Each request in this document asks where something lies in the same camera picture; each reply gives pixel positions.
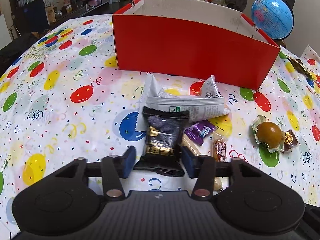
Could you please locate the beige sausage stick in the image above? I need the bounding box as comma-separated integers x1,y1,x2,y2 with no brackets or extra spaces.
181,134,223,192

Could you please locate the black snack packet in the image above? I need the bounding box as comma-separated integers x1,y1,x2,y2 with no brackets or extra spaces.
133,106,189,177

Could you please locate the red white candy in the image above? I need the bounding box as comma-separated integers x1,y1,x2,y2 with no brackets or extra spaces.
212,132,227,162

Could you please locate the purple candy wrapper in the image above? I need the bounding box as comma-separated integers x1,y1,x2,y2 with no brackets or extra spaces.
184,120,215,146

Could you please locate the white snack packet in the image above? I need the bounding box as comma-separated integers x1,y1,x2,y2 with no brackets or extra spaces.
136,74,231,131

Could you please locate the brown jelly cup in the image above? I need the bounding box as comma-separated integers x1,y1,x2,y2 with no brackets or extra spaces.
251,115,285,153

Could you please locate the balloon pattern tablecloth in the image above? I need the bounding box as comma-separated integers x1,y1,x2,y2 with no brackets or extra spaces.
1,15,319,239

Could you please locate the brown gold candy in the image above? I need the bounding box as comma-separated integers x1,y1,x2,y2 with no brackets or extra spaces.
283,129,298,152

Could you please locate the red cardboard box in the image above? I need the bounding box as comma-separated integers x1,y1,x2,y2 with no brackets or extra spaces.
112,0,280,90

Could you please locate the yellow black snack wrapper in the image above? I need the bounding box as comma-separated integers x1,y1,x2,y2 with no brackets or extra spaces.
287,56,312,80

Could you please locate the black jacket on chair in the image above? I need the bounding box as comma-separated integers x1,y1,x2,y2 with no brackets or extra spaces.
0,33,39,75

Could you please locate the blue globe on stand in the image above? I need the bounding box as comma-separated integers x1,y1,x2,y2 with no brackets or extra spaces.
251,0,294,40

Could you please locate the dark tv console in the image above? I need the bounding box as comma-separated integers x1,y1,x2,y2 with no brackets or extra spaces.
49,0,110,29

